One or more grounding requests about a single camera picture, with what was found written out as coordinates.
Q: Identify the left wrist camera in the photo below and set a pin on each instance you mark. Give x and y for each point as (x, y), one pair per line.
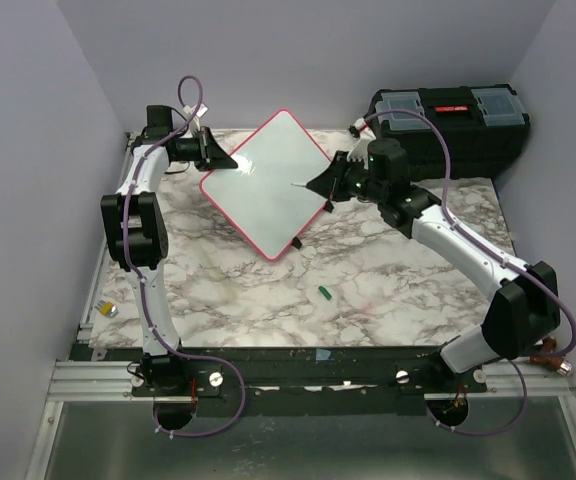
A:
(194, 114)

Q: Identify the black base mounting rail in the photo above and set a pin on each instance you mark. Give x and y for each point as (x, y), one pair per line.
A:
(299, 381)

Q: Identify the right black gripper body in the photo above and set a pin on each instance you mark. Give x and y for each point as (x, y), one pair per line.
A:
(351, 178)

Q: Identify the small yellow connector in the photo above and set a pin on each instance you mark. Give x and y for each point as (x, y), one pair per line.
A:
(106, 308)

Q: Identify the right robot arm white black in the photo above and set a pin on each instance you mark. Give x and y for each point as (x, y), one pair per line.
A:
(522, 310)

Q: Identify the black toolbox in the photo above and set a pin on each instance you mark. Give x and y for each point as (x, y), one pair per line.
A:
(485, 128)

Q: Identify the copper pipe fitting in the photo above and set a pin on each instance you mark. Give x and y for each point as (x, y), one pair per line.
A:
(543, 357)

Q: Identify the whiteboard with pink frame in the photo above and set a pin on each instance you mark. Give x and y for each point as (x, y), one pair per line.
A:
(257, 198)

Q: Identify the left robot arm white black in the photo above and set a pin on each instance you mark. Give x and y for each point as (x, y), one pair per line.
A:
(135, 229)

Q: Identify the aluminium frame rail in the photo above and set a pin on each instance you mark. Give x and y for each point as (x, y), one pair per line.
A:
(93, 379)

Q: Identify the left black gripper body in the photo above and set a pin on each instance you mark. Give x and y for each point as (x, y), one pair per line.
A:
(201, 163)

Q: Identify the green marker cap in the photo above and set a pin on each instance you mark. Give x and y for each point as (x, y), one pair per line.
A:
(327, 295)

